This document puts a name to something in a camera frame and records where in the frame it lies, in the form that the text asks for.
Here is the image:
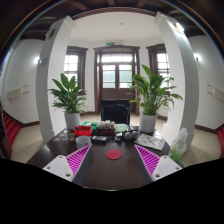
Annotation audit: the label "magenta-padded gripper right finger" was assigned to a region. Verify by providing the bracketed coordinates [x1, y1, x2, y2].
[133, 144, 183, 187]

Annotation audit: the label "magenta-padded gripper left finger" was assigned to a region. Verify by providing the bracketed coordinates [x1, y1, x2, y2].
[42, 144, 94, 187]

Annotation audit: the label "clear bottle with green drink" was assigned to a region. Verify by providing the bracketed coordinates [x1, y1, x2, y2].
[168, 127, 189, 164]

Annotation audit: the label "printed paper leaflet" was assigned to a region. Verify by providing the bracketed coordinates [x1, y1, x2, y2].
[134, 132, 166, 152]

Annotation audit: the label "white mug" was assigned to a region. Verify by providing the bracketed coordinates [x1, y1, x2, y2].
[75, 135, 93, 150]

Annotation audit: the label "red plastic box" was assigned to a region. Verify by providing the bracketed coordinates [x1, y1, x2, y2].
[73, 124, 94, 137]

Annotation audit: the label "black flat device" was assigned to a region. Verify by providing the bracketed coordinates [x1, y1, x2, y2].
[91, 135, 108, 145]

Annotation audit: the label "green box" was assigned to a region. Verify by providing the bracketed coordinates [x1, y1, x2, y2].
[81, 121, 99, 131]

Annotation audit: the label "flat round red coaster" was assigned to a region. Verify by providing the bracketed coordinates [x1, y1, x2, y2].
[105, 149, 123, 161]

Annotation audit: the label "red carpeted stairs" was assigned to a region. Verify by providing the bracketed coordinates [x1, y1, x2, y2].
[2, 111, 22, 148]
[217, 126, 224, 158]

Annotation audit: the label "small leafy plant white pot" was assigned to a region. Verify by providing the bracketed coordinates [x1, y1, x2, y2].
[47, 73, 88, 131]

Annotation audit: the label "black chair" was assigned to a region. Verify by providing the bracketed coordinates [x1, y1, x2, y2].
[100, 99, 132, 125]

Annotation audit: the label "large leafy plant white pot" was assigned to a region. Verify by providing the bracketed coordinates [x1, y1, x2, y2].
[129, 64, 184, 134]

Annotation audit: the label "dark framed window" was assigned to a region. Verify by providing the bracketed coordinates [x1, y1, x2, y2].
[64, 46, 88, 96]
[146, 43, 172, 98]

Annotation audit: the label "dark wooden double door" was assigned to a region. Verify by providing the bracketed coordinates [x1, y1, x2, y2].
[93, 45, 141, 114]

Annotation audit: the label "white wall radiator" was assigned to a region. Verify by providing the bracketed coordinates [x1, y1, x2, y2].
[5, 84, 29, 100]
[206, 83, 224, 101]

